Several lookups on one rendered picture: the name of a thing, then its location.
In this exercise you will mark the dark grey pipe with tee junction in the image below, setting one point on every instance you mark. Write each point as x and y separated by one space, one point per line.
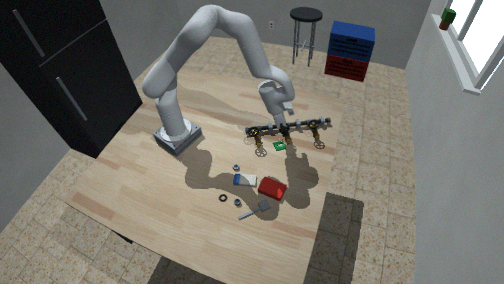
255 130

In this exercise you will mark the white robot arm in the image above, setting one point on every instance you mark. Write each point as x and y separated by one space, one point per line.
194 34

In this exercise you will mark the red rectangular block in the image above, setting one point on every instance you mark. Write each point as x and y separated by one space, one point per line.
272 188

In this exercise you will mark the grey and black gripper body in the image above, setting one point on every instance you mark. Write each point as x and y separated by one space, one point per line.
279 118

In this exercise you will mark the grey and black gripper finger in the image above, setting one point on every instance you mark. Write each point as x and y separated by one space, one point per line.
284 132

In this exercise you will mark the green tag with gold chain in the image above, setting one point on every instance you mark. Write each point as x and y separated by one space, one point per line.
279 145

